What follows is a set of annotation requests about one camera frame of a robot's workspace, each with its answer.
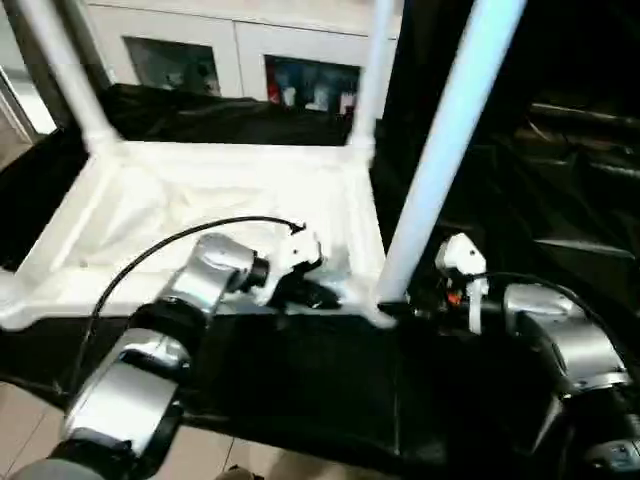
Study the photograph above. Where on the white plastic table top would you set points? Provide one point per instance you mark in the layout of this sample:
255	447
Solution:
180	195

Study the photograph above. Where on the white plastic table leg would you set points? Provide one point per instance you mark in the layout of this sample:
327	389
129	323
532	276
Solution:
60	70
450	140
372	60

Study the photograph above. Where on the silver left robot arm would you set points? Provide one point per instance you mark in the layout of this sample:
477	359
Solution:
170	320

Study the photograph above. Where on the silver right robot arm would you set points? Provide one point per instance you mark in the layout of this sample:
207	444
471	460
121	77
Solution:
565	335

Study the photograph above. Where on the black mat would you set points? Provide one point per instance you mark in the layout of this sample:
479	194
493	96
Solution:
320	380

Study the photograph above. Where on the grey left robot foot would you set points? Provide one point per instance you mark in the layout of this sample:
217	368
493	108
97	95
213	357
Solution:
242	474

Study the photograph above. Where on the black metal bar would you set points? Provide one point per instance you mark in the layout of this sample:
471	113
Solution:
590	112

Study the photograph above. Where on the white cabinet with glass doors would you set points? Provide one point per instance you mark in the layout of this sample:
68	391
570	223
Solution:
240	30

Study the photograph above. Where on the grey curtain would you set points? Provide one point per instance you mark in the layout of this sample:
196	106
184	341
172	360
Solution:
85	40

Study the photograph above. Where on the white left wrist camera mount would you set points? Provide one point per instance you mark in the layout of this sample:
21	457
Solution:
295	255

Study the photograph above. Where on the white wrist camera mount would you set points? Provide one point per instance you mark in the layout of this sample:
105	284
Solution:
460	260
295	255

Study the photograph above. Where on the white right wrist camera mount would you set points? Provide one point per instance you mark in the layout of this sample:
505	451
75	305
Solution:
460	260

